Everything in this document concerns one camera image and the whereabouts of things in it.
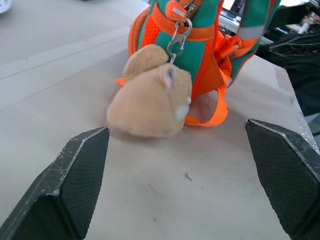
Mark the black laptop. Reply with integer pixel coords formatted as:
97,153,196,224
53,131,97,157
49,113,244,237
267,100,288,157
217,0,247,21

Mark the silver carabiner clip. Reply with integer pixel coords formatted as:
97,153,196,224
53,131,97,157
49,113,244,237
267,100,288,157
166,17,193,59

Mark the orange and teal backpack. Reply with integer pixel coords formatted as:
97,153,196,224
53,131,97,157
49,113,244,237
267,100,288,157
116,0,282,128

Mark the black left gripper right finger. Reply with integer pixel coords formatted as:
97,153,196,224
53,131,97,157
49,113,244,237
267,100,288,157
244,118,320,240

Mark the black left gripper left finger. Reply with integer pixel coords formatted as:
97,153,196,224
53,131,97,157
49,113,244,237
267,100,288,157
0,126,111,240

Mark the black office chair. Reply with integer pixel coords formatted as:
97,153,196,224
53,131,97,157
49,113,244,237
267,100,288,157
256,3,320,117

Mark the tan plush hamster keychain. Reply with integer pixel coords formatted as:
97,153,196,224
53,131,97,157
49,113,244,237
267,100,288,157
106,44,193,138

